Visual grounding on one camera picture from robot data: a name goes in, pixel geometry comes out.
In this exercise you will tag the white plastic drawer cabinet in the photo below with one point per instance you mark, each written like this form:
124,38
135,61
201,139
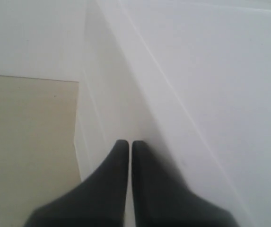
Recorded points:
192,78

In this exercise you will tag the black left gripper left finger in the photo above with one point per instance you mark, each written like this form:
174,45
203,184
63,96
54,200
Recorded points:
99,201

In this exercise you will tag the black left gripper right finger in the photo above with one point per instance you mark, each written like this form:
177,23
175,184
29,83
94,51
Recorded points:
161,201

